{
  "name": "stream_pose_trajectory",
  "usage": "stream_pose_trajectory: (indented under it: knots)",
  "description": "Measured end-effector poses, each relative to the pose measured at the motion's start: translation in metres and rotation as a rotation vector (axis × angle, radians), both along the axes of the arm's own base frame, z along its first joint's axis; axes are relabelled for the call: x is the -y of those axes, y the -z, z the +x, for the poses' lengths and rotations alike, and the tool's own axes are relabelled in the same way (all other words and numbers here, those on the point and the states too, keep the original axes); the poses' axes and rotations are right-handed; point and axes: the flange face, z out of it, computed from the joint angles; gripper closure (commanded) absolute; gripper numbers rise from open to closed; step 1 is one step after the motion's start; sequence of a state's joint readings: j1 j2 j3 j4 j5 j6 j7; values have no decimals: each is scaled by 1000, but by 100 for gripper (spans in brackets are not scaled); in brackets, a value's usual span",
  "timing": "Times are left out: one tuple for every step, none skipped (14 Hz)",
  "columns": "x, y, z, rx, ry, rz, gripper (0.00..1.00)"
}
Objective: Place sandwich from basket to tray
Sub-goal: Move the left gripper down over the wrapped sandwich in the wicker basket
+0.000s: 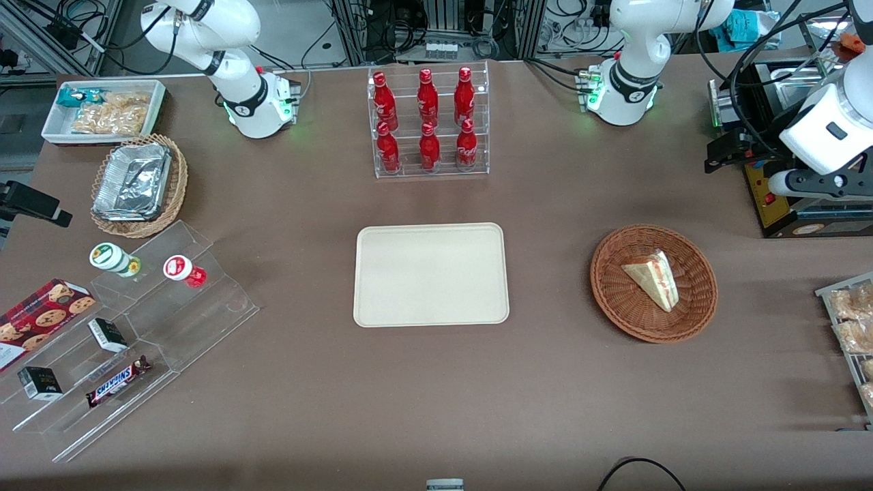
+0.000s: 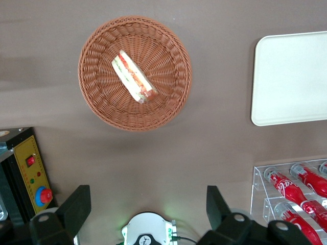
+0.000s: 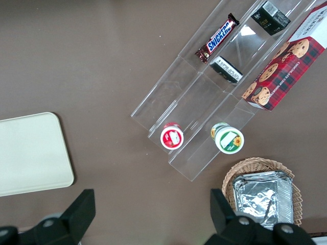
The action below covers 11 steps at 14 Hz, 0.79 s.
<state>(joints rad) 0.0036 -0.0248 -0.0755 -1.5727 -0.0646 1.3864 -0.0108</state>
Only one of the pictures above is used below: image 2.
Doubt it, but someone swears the black food warmer yellow panel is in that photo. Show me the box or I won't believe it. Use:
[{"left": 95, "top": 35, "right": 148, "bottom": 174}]
[{"left": 0, "top": 127, "right": 58, "bottom": 227}]

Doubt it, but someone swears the black cable at arm base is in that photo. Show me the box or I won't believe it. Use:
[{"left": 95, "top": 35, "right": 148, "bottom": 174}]
[{"left": 172, "top": 236, "right": 198, "bottom": 243}]

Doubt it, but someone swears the round brown wicker basket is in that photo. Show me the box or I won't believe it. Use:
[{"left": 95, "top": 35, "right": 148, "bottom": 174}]
[{"left": 78, "top": 15, "right": 193, "bottom": 132}]

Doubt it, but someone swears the beige plastic tray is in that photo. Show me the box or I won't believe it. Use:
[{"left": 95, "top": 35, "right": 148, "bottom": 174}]
[{"left": 251, "top": 31, "right": 327, "bottom": 127}]

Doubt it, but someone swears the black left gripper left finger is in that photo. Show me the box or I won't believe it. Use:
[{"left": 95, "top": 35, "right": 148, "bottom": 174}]
[{"left": 29, "top": 185, "right": 92, "bottom": 245}]

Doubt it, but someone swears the clear acrylic bottle rack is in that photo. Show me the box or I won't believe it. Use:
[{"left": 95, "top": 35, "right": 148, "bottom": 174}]
[{"left": 250, "top": 158, "right": 327, "bottom": 245}]

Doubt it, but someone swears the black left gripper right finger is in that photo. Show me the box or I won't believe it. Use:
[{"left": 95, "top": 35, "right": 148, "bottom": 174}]
[{"left": 196, "top": 185, "right": 269, "bottom": 245}]

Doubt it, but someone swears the red cola bottle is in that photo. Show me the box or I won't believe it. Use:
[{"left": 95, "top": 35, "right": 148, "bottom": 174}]
[
  {"left": 263, "top": 167, "right": 327, "bottom": 232},
  {"left": 290, "top": 163, "right": 327, "bottom": 199},
  {"left": 274, "top": 202, "right": 323, "bottom": 245}
]

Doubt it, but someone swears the triangle sandwich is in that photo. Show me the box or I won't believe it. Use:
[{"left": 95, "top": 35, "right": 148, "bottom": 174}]
[{"left": 111, "top": 50, "right": 158, "bottom": 105}]

